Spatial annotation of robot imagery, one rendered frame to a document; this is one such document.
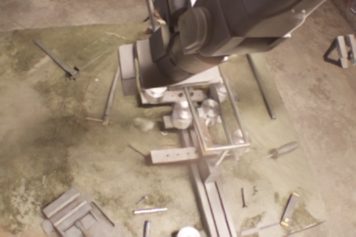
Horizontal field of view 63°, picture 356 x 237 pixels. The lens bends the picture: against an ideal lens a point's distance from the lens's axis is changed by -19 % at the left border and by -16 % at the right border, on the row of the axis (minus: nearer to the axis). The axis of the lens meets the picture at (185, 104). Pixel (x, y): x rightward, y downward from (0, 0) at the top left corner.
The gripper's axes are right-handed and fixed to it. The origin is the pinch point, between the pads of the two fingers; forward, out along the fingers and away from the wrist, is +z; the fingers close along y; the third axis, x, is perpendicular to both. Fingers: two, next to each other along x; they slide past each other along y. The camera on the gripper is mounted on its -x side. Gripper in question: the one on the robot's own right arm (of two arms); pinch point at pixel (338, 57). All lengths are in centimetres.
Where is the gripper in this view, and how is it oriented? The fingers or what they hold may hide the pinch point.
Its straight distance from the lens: 80.8
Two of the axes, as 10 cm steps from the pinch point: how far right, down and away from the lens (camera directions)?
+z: -3.8, 1.1, 9.2
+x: 1.8, 9.8, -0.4
